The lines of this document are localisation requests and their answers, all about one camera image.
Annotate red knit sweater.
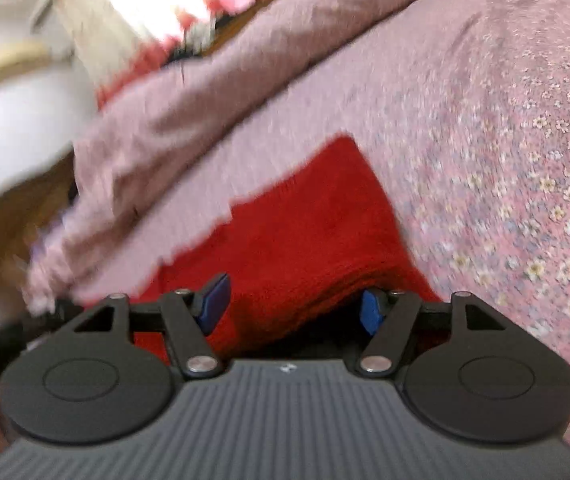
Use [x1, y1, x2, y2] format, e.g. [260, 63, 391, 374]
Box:
[138, 136, 439, 358]

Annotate pink crumpled duvet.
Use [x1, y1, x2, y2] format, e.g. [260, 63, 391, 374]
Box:
[23, 0, 414, 309]

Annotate pink floral bed sheet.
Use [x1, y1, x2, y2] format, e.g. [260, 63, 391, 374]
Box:
[76, 0, 570, 441]

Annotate red white floral curtain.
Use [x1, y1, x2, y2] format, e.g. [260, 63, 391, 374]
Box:
[53, 0, 262, 106]

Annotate cream wall air conditioner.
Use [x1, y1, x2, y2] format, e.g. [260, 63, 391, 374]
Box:
[0, 39, 74, 84]

